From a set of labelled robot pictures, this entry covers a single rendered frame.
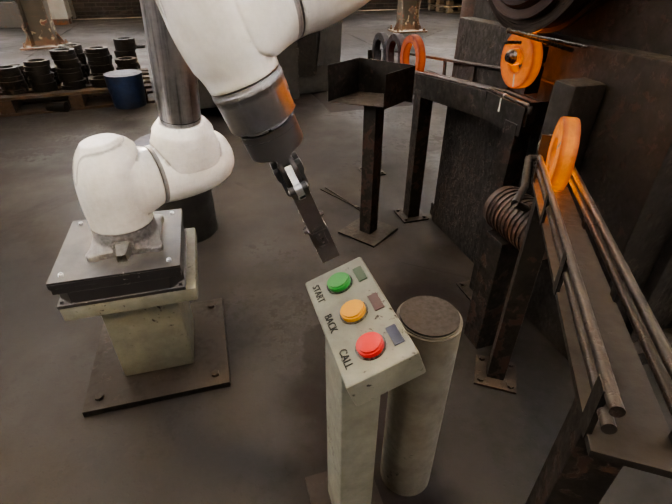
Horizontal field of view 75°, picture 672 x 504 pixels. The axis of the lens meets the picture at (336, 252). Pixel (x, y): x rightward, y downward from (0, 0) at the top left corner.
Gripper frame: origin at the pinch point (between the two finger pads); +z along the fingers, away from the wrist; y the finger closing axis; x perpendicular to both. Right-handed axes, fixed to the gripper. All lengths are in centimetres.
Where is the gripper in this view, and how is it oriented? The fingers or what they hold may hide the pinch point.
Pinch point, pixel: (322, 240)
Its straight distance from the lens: 67.9
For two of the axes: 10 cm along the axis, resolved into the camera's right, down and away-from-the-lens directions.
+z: 3.4, 7.3, 6.0
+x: -9.0, 4.4, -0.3
